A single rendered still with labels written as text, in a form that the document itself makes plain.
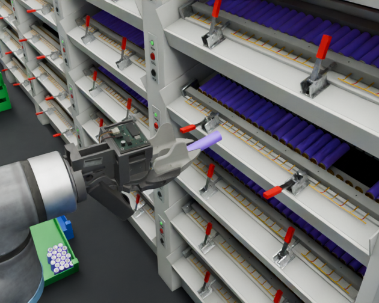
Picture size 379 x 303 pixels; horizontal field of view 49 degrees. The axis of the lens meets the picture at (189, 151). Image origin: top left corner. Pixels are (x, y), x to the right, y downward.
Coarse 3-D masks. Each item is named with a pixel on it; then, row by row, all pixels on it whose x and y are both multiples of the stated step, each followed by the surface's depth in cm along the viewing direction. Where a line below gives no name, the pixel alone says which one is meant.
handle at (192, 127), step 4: (208, 120) 94; (192, 124) 93; (196, 124) 94; (200, 124) 94; (204, 124) 94; (180, 128) 92; (184, 128) 92; (188, 128) 92; (192, 128) 92; (184, 132) 92
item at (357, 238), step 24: (192, 72) 106; (216, 72) 110; (168, 96) 105; (192, 120) 100; (216, 144) 93; (240, 144) 90; (240, 168) 89; (264, 168) 83; (288, 168) 81; (336, 168) 78; (288, 192) 78; (312, 192) 76; (312, 216) 74; (336, 216) 71; (360, 216) 70; (336, 240) 72; (360, 240) 67
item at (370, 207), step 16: (192, 96) 103; (208, 112) 98; (224, 112) 94; (240, 128) 91; (256, 128) 88; (272, 144) 84; (272, 160) 83; (288, 160) 81; (304, 160) 79; (320, 176) 75; (320, 192) 75; (336, 192) 74; (352, 192) 71; (368, 208) 68
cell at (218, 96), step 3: (231, 84) 101; (234, 84) 101; (228, 87) 101; (231, 87) 101; (234, 87) 101; (222, 90) 101; (225, 90) 101; (228, 90) 101; (231, 90) 101; (219, 93) 100; (222, 93) 100; (225, 93) 100; (216, 96) 100; (219, 96) 100; (222, 96) 100; (216, 99) 100; (219, 99) 100
